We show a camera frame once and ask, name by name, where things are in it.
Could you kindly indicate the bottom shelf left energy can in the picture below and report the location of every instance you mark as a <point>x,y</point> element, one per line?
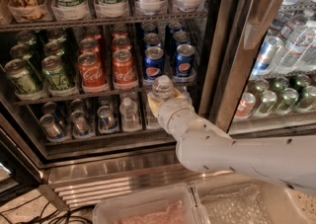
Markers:
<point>53,130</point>

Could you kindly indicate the front left red cola can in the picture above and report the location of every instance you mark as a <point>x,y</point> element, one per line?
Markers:
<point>92,73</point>

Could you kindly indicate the red cola can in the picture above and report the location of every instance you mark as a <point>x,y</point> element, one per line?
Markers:
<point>124,70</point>
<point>92,73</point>

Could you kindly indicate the front right green can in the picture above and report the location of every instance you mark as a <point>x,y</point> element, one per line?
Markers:
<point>60,82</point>

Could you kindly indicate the clear plastic bin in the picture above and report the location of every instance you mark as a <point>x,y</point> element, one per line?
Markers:
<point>235,199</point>
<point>162,205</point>

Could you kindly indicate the left clear plastic bin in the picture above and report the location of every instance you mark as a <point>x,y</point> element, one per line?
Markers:
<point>162,205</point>

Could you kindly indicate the steel fridge door frame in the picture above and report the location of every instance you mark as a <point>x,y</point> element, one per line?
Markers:
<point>234,33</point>

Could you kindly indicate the front right red cola can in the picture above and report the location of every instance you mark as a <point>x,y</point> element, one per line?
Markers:
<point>124,70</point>

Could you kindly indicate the front right blue pepsi can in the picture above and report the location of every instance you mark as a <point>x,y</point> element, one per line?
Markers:
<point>183,60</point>

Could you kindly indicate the bottom shelf middle energy can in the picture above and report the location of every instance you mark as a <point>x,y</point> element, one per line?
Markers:
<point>81,127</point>

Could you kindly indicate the right clear plastic bin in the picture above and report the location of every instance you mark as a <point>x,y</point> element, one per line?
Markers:
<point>235,199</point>

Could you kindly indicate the blue pepsi can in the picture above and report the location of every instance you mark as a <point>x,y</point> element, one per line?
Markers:
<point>183,60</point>
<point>154,60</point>

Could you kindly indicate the front left blue pepsi can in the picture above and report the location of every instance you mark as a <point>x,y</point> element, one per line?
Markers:
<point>154,60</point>

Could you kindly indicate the shelf energy can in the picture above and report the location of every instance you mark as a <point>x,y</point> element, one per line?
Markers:
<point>53,130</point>
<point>81,127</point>
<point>106,119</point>

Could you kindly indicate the green can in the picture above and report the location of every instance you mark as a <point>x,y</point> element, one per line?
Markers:
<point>28,86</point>
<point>60,82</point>

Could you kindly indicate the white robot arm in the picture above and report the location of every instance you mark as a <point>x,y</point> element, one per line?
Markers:
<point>203,147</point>

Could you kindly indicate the bottom shelf right energy can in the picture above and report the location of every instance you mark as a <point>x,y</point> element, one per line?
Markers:
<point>106,119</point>

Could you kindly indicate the front left green can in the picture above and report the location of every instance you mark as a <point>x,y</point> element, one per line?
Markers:
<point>28,86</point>

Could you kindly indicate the clear water bottle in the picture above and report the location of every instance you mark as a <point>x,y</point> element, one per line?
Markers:
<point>186,94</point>
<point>163,88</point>
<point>129,115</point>

